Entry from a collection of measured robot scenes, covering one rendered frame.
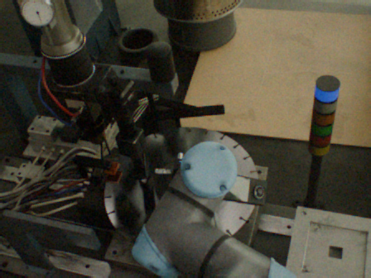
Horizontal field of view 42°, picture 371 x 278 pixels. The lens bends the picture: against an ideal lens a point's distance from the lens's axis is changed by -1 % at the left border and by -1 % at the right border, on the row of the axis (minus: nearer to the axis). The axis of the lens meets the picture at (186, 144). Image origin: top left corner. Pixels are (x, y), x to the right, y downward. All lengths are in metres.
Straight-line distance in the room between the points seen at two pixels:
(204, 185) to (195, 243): 0.08
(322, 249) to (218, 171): 0.44
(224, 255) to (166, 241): 0.08
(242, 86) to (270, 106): 0.12
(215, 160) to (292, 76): 0.95
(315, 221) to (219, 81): 0.65
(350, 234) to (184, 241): 0.49
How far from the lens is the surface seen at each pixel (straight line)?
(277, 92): 1.51
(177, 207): 0.66
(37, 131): 1.35
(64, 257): 1.25
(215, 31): 1.63
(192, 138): 1.13
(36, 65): 1.29
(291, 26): 1.76
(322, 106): 0.96
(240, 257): 0.63
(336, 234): 1.06
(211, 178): 0.65
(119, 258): 1.10
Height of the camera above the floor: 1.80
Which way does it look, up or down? 49 degrees down
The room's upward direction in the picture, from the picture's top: 9 degrees counter-clockwise
